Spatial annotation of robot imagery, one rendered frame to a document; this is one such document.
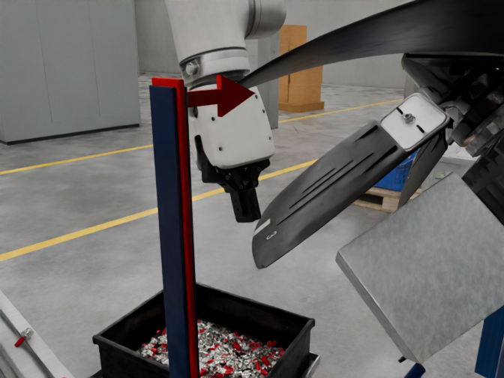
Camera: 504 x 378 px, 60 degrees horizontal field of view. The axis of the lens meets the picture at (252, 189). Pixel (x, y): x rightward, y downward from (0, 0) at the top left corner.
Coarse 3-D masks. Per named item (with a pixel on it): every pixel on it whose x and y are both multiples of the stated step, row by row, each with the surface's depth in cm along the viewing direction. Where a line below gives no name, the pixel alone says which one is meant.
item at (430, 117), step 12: (420, 96) 56; (408, 108) 57; (420, 108) 55; (432, 108) 54; (384, 120) 59; (396, 120) 57; (420, 120) 54; (432, 120) 52; (444, 120) 51; (396, 132) 56; (408, 132) 54; (420, 132) 53; (432, 132) 51; (408, 144) 53; (420, 144) 52
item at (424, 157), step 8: (440, 136) 64; (424, 144) 74; (432, 144) 69; (440, 144) 65; (424, 152) 73; (432, 152) 68; (440, 152) 65; (416, 160) 79; (424, 160) 72; (432, 160) 68; (416, 168) 77; (424, 168) 72; (432, 168) 68; (416, 176) 76; (424, 176) 71; (408, 184) 80; (416, 184) 75; (408, 192) 79; (400, 200) 82
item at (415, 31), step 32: (416, 0) 23; (448, 0) 23; (480, 0) 23; (352, 32) 26; (384, 32) 28; (416, 32) 29; (448, 32) 30; (480, 32) 31; (288, 64) 31; (320, 64) 38
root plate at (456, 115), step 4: (448, 112) 64; (452, 112) 62; (456, 112) 60; (460, 112) 58; (452, 116) 61; (456, 116) 60; (460, 116) 58; (456, 120) 59; (448, 128) 63; (448, 132) 63; (448, 136) 63; (448, 140) 62
